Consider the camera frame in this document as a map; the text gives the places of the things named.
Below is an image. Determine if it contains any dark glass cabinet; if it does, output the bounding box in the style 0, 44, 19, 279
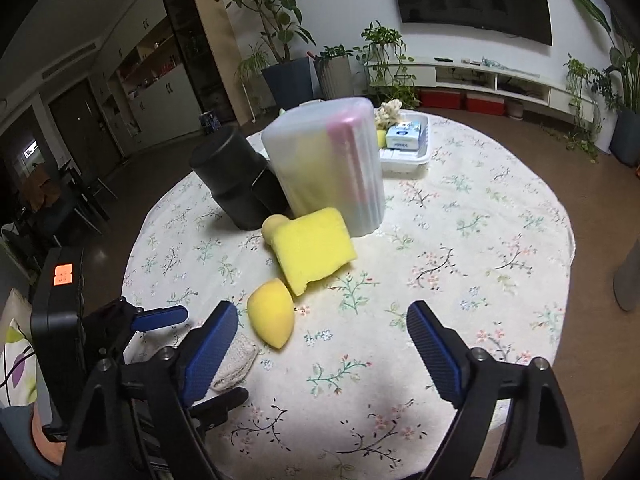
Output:
157, 0, 236, 126

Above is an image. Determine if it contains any small bushy plant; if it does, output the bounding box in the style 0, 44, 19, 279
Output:
562, 55, 608, 161

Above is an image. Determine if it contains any plant in ribbed grey pot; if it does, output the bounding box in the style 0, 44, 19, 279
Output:
314, 45, 357, 101

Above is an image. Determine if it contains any white wall cabinet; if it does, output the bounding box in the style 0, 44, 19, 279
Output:
100, 25, 201, 148

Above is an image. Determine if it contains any leaf-patterned cushion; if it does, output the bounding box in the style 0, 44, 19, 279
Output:
0, 287, 42, 408

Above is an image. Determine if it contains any tall plant in blue pot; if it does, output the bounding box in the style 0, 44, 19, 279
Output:
220, 0, 317, 111

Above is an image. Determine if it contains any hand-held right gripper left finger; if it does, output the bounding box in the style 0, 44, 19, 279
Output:
60, 301, 240, 480

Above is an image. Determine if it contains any large rectangular yellow sponge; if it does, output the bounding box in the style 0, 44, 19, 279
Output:
270, 207, 358, 297

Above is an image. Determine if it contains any thin-leaved spider plant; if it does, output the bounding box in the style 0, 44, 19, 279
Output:
235, 42, 271, 106

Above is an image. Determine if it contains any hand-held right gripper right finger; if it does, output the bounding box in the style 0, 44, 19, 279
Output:
406, 301, 583, 480

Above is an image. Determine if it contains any large-leaf plant in blue pot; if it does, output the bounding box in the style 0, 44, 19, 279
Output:
567, 0, 640, 168

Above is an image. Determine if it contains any dull yellow peanut-shaped sponge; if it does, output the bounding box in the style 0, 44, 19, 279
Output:
261, 214, 292, 247

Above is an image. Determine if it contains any brown door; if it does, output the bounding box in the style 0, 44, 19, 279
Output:
47, 80, 123, 166

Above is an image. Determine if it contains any grey trash bin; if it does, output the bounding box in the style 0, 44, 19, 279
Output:
612, 240, 640, 313

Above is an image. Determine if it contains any cream knotted rope toy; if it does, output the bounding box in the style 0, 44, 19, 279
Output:
375, 101, 403, 123

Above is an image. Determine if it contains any white television stand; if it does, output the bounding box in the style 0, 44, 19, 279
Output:
367, 57, 601, 117

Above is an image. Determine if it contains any dark dining chair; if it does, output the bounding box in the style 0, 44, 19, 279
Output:
15, 160, 116, 241

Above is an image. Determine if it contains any red storage box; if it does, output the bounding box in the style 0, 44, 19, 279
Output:
465, 94, 506, 116
419, 89, 463, 110

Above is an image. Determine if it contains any blue and yellow tissue pack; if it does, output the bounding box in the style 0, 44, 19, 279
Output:
385, 119, 427, 152

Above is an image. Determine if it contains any cream woven scrub pad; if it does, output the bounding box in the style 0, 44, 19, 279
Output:
210, 334, 260, 392

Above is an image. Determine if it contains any white plastic tray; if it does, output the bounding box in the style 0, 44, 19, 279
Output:
377, 112, 432, 175

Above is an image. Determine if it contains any egg-shaped yellow sponge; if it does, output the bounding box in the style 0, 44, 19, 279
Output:
247, 278, 296, 349

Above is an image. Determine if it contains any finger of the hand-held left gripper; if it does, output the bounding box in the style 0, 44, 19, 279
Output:
189, 386, 249, 431
131, 305, 189, 333

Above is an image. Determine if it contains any translucent plastic container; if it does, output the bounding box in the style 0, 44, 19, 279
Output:
261, 97, 386, 237

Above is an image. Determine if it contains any trailing green plant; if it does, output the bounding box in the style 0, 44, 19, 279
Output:
355, 21, 421, 108

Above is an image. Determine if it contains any black cylindrical container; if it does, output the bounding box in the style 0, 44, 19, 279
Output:
189, 126, 291, 231

